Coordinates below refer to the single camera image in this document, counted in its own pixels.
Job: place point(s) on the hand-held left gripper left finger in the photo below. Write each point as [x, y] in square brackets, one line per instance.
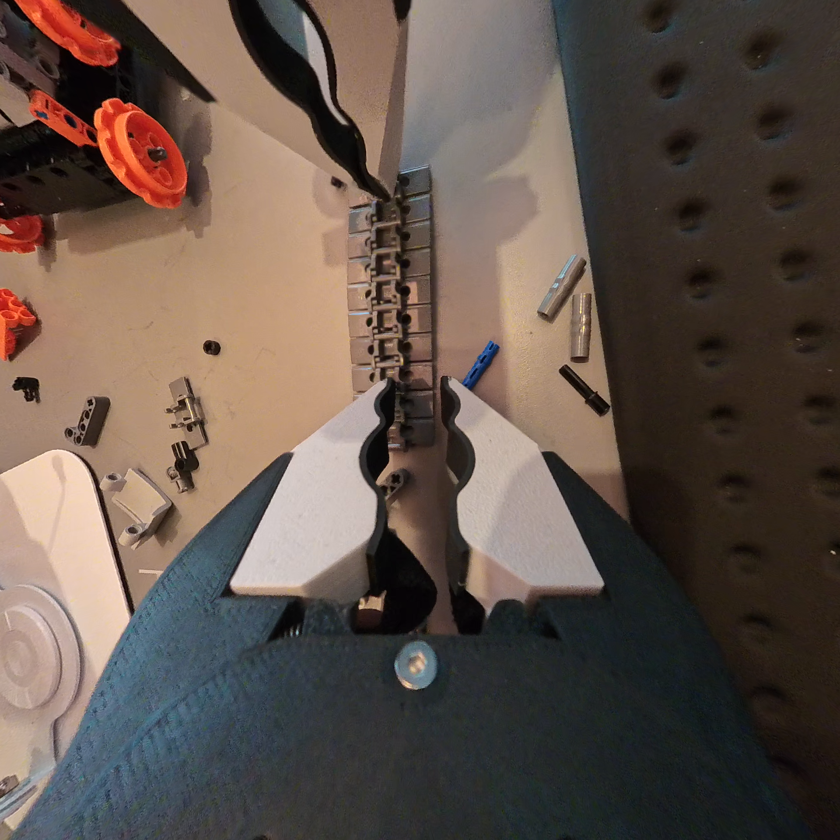
[309, 525]

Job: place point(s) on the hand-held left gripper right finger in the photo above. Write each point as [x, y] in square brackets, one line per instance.
[532, 525]

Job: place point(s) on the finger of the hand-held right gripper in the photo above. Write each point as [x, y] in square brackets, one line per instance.
[374, 66]
[223, 66]

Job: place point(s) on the black grey toy robot vehicle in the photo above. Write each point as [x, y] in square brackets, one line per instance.
[46, 171]

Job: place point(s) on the orange triangular toy piece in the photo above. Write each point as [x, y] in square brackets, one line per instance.
[11, 322]

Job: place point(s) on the orange toy gear wheel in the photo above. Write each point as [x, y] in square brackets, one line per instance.
[16, 234]
[66, 26]
[141, 151]

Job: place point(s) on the long black toy pin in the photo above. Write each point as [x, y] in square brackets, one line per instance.
[584, 390]

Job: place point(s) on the small blue toy brick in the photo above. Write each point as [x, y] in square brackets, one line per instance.
[481, 364]

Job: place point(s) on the light grey angled toy piece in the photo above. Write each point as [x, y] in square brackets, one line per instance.
[138, 499]

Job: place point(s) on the dark grey small toy pieces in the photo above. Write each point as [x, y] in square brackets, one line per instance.
[184, 404]

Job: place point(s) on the grey cylinder toy sleeve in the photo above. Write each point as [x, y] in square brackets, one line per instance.
[580, 326]
[562, 285]

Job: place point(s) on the dark grey toy beam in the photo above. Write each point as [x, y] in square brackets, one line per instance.
[88, 420]

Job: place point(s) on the wooden book stand white base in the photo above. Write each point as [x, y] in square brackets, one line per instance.
[53, 551]

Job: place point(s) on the black dimpled mat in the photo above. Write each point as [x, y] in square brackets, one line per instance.
[722, 328]

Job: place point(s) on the small black toy connector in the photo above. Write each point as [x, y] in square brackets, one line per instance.
[26, 387]

